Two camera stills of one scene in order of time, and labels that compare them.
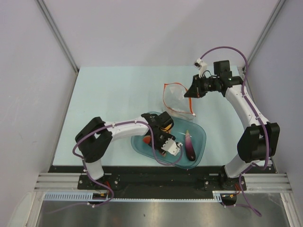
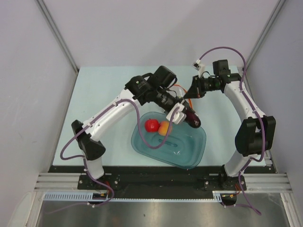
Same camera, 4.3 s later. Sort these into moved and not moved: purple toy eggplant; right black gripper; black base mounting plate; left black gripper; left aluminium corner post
Moved: left black gripper; purple toy eggplant
Not moved: right black gripper; left aluminium corner post; black base mounting plate
